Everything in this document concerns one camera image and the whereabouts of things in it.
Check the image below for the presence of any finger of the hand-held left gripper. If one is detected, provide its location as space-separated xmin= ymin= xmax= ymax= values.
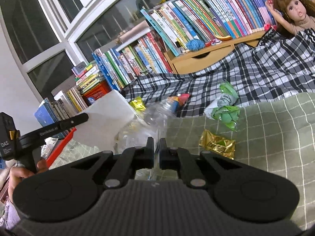
xmin=19 ymin=112 xmax=89 ymax=144

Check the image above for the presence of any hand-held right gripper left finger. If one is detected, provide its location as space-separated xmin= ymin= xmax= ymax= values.
xmin=71 ymin=136 xmax=155 ymax=190

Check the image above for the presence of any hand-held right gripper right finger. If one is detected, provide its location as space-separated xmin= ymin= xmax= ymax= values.
xmin=159 ymin=138 xmax=244 ymax=190

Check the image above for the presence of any clear plastic wrapper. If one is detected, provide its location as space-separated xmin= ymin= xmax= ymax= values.
xmin=114 ymin=118 xmax=170 ymax=153

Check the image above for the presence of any clear plastic bottle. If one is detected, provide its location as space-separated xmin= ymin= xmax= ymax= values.
xmin=141 ymin=98 xmax=180 ymax=131

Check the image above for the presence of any white plastic bag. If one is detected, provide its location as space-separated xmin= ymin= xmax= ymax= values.
xmin=74 ymin=90 xmax=139 ymax=154

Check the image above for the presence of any person's left hand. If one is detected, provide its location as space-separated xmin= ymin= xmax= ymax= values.
xmin=8 ymin=158 xmax=49 ymax=202

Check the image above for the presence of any row of tall pale books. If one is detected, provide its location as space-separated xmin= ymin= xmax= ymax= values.
xmin=34 ymin=90 xmax=88 ymax=138

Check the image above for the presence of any red plastic crate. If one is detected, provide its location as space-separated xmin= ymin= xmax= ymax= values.
xmin=82 ymin=81 xmax=112 ymax=107

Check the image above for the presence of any yellow foil packet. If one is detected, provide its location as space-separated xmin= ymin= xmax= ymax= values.
xmin=129 ymin=97 xmax=147 ymax=113

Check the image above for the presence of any blue red packet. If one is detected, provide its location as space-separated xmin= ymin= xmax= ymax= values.
xmin=169 ymin=93 xmax=192 ymax=114

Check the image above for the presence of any stack of flat books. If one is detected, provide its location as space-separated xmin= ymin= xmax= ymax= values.
xmin=71 ymin=63 xmax=105 ymax=95

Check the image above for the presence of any gold foil packet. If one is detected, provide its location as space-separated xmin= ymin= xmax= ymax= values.
xmin=199 ymin=129 xmax=236 ymax=159

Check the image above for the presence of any crumpled green packet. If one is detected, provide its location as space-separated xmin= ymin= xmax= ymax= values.
xmin=210 ymin=105 xmax=241 ymax=131

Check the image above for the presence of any green white wrapper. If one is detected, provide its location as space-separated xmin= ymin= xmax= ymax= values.
xmin=204 ymin=82 xmax=239 ymax=119

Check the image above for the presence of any row of picture books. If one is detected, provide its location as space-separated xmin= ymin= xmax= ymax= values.
xmin=92 ymin=31 xmax=174 ymax=92

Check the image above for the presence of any green striped bedsheet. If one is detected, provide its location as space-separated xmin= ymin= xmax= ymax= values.
xmin=52 ymin=92 xmax=315 ymax=232

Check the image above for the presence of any wooden drawer organiser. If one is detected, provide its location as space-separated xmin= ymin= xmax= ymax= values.
xmin=164 ymin=29 xmax=270 ymax=75

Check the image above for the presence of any black white plaid blanket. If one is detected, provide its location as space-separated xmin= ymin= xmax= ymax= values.
xmin=120 ymin=28 xmax=315 ymax=119

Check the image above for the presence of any blue yarn ball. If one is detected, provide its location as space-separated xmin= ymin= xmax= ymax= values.
xmin=186 ymin=39 xmax=206 ymax=52

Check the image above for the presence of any small red toy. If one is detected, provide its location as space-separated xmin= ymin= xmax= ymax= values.
xmin=206 ymin=38 xmax=221 ymax=48

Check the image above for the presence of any row of thin paperback books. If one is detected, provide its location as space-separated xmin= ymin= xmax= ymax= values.
xmin=140 ymin=0 xmax=233 ymax=57

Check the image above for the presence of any row of blue spine books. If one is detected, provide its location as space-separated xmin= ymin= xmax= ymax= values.
xmin=204 ymin=0 xmax=282 ymax=35

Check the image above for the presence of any brown haired doll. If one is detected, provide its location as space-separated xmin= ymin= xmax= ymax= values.
xmin=264 ymin=0 xmax=315 ymax=39

